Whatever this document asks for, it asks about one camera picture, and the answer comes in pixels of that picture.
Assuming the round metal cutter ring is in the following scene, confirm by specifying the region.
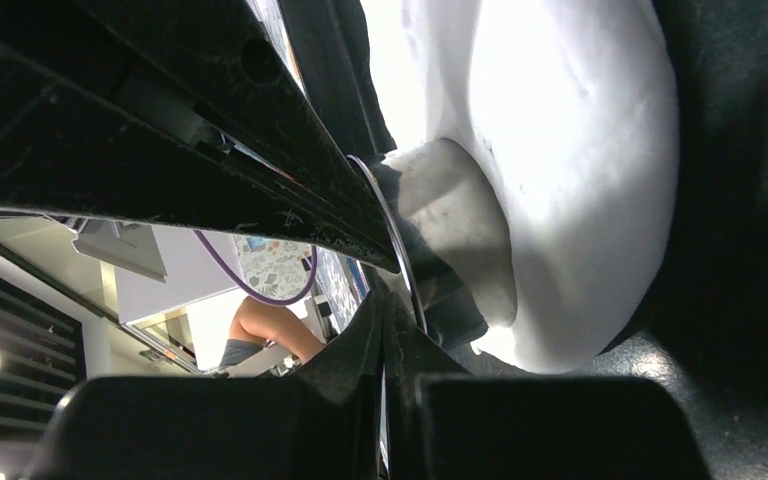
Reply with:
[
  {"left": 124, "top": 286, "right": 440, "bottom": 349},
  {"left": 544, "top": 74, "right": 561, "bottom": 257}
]
[{"left": 347, "top": 137, "right": 519, "bottom": 352}]

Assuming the black baking tray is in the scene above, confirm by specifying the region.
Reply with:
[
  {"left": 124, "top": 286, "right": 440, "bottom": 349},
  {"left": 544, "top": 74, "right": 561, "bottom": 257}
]
[{"left": 280, "top": 1, "right": 768, "bottom": 479}]

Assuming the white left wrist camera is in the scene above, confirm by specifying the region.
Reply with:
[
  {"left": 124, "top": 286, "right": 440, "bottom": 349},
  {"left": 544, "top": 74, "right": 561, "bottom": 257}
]
[{"left": 72, "top": 219, "right": 167, "bottom": 283}]

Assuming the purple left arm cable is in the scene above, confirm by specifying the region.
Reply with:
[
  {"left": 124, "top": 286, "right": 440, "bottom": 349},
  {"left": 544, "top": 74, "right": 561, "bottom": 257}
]
[{"left": 191, "top": 228, "right": 320, "bottom": 308}]

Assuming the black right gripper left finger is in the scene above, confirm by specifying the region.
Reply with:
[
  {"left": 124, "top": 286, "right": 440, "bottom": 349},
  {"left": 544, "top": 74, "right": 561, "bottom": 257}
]
[{"left": 26, "top": 292, "right": 386, "bottom": 479}]

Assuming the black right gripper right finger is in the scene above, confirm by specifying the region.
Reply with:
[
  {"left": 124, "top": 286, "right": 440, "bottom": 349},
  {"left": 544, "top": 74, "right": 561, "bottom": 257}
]
[{"left": 383, "top": 295, "right": 709, "bottom": 479}]

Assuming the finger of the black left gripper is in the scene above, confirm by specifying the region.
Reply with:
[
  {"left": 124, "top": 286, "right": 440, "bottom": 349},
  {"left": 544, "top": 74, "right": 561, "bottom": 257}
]
[{"left": 0, "top": 1, "right": 398, "bottom": 272}]

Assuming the person in background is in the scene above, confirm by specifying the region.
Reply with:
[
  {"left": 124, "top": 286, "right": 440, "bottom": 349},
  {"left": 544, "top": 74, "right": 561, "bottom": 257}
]
[{"left": 219, "top": 296, "right": 326, "bottom": 368}]

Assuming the white dough disc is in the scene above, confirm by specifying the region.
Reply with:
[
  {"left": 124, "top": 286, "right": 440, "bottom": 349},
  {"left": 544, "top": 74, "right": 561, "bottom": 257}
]
[{"left": 362, "top": 1, "right": 679, "bottom": 374}]

